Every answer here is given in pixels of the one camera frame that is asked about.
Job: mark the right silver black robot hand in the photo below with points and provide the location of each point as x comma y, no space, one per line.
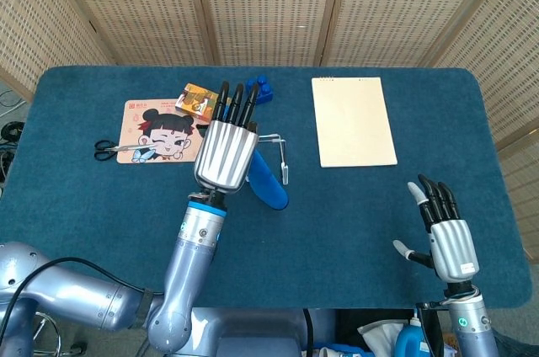
455,252

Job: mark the teal table cover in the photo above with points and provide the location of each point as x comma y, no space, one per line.
337,239

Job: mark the chrome stool base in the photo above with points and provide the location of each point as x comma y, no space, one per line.
78,347

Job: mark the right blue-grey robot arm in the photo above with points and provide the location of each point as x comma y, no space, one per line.
471,327

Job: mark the woven folding screen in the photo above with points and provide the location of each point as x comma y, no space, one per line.
269,7

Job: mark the blue-grey robot torso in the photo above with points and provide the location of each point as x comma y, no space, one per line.
252,331

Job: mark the blue plastic bottle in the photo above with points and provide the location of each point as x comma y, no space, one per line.
410,342

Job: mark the blue building block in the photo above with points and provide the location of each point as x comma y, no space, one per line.
265,92

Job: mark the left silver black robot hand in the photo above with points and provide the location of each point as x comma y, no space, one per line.
225,155

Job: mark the grey and blue cloth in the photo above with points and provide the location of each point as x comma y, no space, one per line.
265,184

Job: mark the pale yellow notepad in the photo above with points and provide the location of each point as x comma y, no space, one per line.
353,121

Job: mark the colourful cardboard box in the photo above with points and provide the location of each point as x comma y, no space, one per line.
193,100

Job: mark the white crumpled cloth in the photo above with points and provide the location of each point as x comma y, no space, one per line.
379,334

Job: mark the cartoon girl mouse pad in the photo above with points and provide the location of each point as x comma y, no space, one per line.
135,138

